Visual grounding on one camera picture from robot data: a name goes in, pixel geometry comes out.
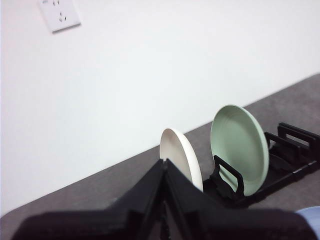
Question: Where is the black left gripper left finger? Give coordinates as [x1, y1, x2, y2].
[11, 158, 167, 240]

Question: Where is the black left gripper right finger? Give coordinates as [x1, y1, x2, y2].
[164, 157, 317, 240]

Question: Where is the blue plate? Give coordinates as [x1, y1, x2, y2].
[296, 206, 320, 240]

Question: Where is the black plate rack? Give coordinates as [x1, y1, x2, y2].
[202, 121, 320, 208]

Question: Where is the green plate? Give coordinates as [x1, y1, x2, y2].
[209, 104, 270, 197]

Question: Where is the white plate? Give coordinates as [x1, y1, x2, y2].
[159, 128, 204, 193]

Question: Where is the white wall socket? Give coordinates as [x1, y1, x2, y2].
[37, 0, 82, 34]

